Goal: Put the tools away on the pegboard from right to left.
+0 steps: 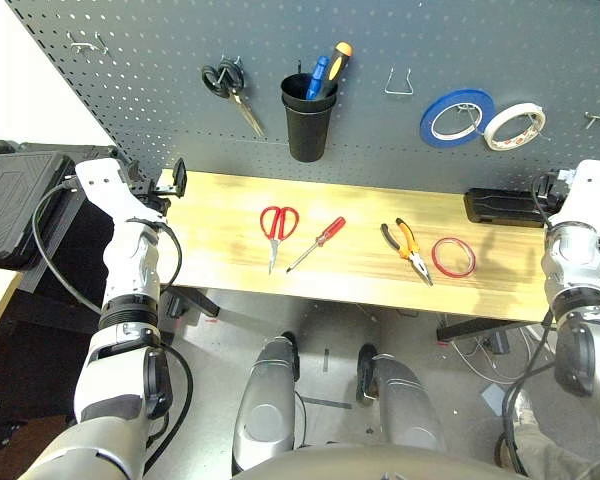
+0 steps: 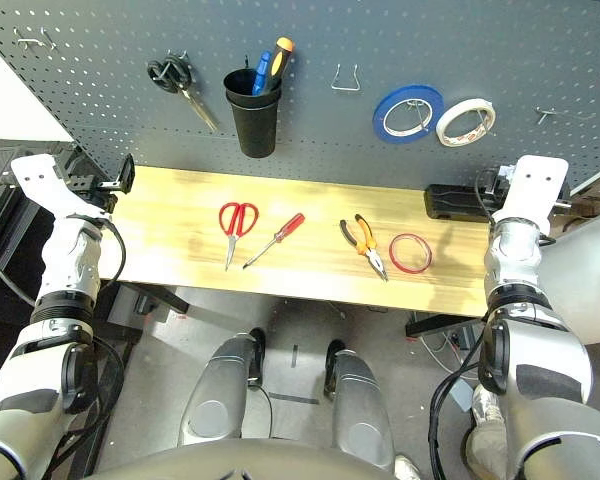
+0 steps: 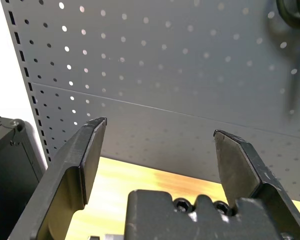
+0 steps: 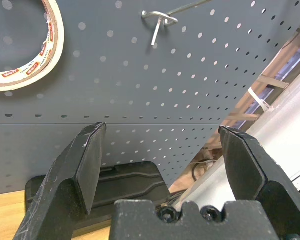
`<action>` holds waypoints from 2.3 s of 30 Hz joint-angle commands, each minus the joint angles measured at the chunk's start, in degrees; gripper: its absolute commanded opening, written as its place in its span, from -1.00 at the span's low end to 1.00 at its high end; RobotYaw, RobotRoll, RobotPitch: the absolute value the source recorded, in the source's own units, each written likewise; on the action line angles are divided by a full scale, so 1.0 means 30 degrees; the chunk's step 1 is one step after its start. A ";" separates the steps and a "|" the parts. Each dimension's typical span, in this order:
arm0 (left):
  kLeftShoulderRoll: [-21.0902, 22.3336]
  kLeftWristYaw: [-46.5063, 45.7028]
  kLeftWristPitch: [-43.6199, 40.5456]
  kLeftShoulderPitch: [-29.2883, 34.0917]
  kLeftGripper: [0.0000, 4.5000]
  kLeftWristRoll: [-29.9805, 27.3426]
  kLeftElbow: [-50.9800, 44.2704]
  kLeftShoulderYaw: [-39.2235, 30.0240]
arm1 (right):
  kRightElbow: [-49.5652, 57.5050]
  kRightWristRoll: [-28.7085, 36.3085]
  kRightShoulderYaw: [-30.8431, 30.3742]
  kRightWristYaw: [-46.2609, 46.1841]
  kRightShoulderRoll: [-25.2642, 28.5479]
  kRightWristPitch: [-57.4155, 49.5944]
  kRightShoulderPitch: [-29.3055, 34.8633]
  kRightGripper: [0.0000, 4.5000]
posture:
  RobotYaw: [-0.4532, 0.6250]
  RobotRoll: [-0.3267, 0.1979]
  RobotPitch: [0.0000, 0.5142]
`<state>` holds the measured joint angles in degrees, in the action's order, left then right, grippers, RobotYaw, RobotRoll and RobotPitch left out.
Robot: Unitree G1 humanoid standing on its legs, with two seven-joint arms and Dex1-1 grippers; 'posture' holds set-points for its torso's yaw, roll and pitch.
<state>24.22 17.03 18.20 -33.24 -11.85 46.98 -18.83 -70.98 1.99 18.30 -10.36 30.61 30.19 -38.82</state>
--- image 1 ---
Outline black plastic cup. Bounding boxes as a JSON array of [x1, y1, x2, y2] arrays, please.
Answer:
[[280, 73, 340, 112], [281, 97, 337, 163]]

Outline silver right robot leg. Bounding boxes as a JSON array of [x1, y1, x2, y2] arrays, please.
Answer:
[[355, 343, 446, 451]]

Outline red tape roll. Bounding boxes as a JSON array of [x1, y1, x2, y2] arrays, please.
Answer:
[[431, 236, 478, 279]]

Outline silver robot leg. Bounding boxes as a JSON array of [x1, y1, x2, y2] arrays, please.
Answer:
[[355, 343, 446, 451], [231, 332, 301, 476]]

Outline large black tool case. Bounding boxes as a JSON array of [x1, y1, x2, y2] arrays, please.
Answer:
[[0, 140, 79, 269]]

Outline small black ribbed case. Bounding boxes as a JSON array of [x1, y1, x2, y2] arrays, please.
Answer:
[[463, 187, 549, 229]]

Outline silver wire pliers holder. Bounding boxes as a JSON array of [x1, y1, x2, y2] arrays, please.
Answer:
[[383, 67, 415, 96]]

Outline orange black pliers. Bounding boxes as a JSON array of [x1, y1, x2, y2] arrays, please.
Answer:
[[379, 217, 435, 287]]

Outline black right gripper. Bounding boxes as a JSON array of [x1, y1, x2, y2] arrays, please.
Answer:
[[532, 169, 577, 214]]

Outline silver left robot leg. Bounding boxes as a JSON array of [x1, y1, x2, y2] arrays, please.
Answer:
[[231, 332, 301, 476]]

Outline orange black screwdriver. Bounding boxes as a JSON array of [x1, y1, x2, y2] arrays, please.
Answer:
[[319, 41, 354, 96]]

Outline white floor cable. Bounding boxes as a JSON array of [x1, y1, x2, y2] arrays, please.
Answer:
[[449, 324, 546, 386]]

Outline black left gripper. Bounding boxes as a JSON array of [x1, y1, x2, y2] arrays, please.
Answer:
[[124, 157, 189, 217]]

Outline white tape roll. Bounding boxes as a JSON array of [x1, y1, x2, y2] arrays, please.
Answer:
[[482, 102, 547, 151]]

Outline black handled scissors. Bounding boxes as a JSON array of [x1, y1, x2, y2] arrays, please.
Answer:
[[201, 55, 267, 137]]

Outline black metal table foot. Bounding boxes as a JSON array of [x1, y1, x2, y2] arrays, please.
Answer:
[[435, 317, 511, 346], [159, 284, 221, 319]]

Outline grey sneaker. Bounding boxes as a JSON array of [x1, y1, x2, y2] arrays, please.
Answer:
[[512, 389, 537, 426]]

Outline grey floor pad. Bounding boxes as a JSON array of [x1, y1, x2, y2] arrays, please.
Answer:
[[481, 383, 506, 416]]

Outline red handled scissors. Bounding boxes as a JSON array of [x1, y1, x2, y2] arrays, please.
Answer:
[[259, 205, 301, 276]]

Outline grey metal pegboard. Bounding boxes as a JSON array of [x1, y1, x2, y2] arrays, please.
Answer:
[[4, 0, 600, 194]]

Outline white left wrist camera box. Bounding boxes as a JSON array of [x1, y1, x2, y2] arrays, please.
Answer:
[[73, 158, 161, 226]]

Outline blue handled screwdriver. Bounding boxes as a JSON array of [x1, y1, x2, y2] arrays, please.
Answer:
[[305, 55, 331, 101]]

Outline khaki trouser leg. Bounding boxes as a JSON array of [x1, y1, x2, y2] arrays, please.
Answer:
[[499, 419, 600, 480]]

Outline blue tape roll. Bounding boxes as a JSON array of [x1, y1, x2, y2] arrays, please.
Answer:
[[419, 89, 495, 148]]

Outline grey robot torso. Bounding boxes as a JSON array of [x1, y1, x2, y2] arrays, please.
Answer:
[[229, 442, 526, 480]]

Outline red handled screwdriver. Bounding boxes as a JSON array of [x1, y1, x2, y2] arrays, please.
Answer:
[[285, 215, 347, 274]]

